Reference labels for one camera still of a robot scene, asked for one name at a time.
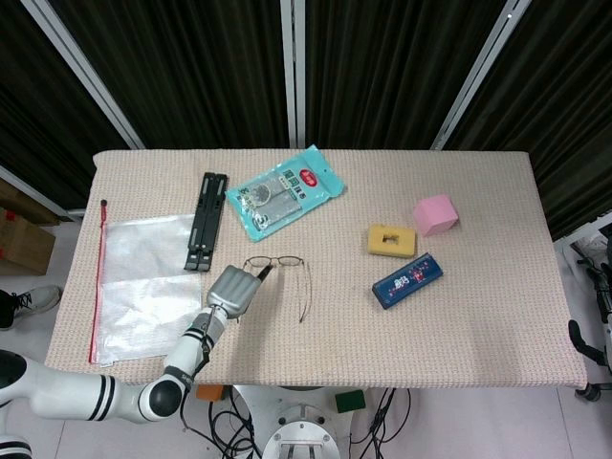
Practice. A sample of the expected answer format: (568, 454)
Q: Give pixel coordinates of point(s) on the grey metal frame post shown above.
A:
(33, 193)
(478, 76)
(81, 72)
(292, 72)
(583, 227)

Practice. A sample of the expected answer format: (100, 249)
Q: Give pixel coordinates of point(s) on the dark blue rectangular box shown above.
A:
(406, 282)

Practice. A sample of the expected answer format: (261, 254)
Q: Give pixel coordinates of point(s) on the green block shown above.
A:
(350, 401)

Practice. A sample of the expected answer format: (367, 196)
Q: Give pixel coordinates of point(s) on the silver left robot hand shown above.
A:
(234, 289)

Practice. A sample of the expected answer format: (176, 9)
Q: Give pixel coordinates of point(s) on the black folding laptop stand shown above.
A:
(205, 220)

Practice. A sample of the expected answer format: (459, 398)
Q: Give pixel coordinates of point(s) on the teal plastic product package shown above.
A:
(282, 191)

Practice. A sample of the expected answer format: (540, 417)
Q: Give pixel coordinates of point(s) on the black cloth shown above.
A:
(5, 311)

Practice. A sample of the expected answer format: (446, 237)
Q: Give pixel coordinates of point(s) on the yellow sponge with hole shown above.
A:
(378, 244)

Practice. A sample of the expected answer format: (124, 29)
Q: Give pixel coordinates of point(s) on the brown cardboard box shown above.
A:
(19, 201)
(24, 244)

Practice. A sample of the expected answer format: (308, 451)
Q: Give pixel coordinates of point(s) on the black pleated curtain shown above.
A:
(382, 72)
(564, 119)
(191, 72)
(28, 110)

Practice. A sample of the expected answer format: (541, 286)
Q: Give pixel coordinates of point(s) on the pink cube box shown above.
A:
(437, 215)

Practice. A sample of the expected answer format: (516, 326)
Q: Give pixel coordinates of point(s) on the thin-framed eyeglasses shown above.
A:
(288, 261)

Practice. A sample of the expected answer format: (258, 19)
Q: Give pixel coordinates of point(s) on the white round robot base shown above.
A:
(301, 430)

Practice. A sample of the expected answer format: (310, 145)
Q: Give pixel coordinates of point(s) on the beige waffle tablecloth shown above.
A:
(382, 344)

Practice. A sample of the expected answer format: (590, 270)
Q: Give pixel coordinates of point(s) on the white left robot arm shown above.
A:
(72, 397)

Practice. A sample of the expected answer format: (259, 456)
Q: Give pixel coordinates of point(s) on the grey white sneaker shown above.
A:
(38, 299)

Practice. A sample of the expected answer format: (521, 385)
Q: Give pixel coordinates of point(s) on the clear red-zipper plastic bag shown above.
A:
(143, 296)

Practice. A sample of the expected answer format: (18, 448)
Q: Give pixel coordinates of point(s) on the orange block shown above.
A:
(210, 393)

